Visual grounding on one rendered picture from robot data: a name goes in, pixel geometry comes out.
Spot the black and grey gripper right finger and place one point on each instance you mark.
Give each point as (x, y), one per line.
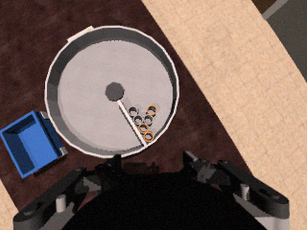
(267, 205)

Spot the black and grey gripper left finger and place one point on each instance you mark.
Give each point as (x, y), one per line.
(52, 209)

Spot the blue open crate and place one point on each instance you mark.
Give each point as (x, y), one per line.
(32, 141)

